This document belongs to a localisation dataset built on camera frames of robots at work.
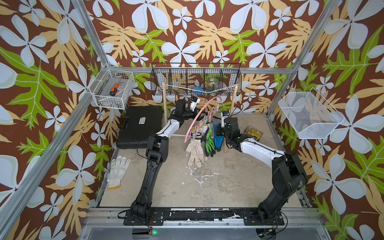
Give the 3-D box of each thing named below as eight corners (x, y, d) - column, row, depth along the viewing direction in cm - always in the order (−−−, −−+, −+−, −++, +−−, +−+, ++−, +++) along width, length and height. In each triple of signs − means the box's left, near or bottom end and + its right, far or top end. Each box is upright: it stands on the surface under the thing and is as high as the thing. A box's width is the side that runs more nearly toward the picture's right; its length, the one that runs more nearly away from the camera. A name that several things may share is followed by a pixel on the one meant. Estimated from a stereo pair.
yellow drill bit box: (242, 134, 111) (243, 130, 108) (247, 128, 115) (248, 124, 111) (257, 143, 106) (259, 140, 103) (262, 136, 110) (264, 133, 106)
